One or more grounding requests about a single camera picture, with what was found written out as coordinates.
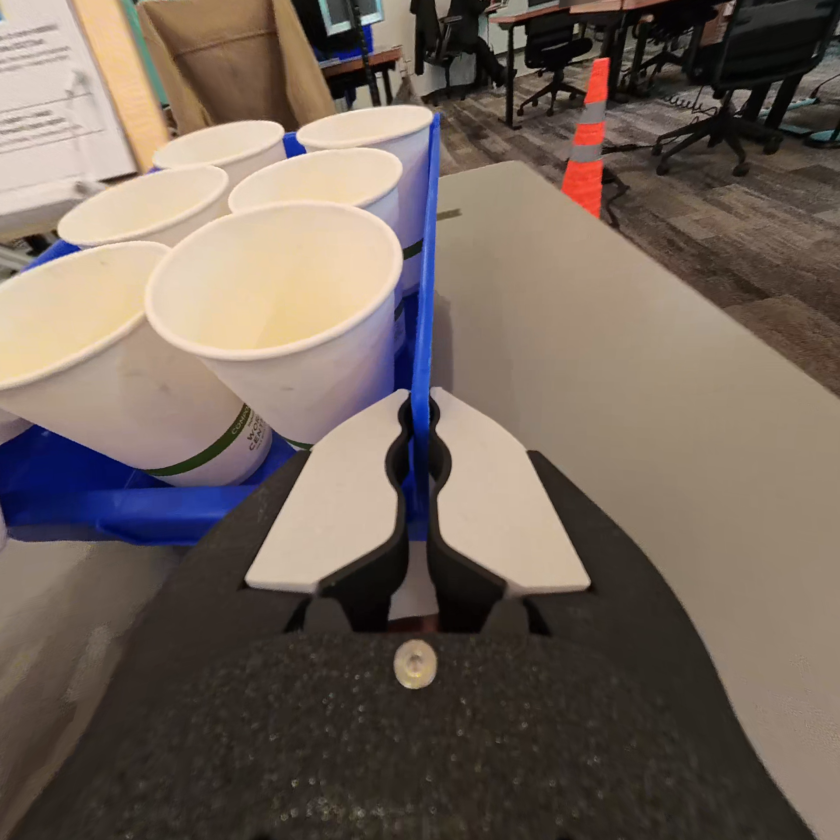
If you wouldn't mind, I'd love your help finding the orange traffic cone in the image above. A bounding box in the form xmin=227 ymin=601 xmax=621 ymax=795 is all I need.
xmin=561 ymin=58 xmax=611 ymax=219

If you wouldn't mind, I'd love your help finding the blue plastic bin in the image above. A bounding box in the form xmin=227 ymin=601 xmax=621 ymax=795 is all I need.
xmin=0 ymin=110 xmax=442 ymax=546

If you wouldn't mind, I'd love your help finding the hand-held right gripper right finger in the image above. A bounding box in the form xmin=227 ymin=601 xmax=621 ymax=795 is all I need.
xmin=427 ymin=387 xmax=592 ymax=632

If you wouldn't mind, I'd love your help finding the beige hanging coat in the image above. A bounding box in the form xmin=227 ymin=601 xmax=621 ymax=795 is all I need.
xmin=136 ymin=0 xmax=337 ymax=135

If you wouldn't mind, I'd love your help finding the small wooden side desk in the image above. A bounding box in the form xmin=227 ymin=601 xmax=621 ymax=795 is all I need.
xmin=320 ymin=47 xmax=403 ymax=109

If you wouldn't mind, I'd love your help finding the printed instruction sheet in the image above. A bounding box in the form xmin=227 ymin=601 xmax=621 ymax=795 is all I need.
xmin=0 ymin=0 xmax=139 ymax=194

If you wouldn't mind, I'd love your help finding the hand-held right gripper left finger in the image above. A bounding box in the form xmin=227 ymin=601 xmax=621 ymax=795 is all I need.
xmin=244 ymin=388 xmax=411 ymax=632

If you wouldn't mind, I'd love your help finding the cluster of white cups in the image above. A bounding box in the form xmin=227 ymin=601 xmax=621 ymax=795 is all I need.
xmin=0 ymin=105 xmax=434 ymax=488

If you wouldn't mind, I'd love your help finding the instruction sheet on tablet stand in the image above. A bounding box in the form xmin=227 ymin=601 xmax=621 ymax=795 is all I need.
xmin=0 ymin=0 xmax=168 ymax=240

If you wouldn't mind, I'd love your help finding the teal framed board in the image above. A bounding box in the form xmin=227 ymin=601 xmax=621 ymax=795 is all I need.
xmin=318 ymin=0 xmax=385 ymax=37

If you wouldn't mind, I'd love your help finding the black hanging jacket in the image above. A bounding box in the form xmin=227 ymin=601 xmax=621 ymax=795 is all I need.
xmin=410 ymin=0 xmax=441 ymax=56

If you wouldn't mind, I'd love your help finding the wooden office desk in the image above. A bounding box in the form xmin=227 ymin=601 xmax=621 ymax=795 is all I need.
xmin=489 ymin=7 xmax=578 ymax=129
xmin=571 ymin=0 xmax=729 ymax=99

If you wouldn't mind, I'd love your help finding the large black office chair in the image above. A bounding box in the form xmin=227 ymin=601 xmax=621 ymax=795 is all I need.
xmin=656 ymin=0 xmax=840 ymax=177

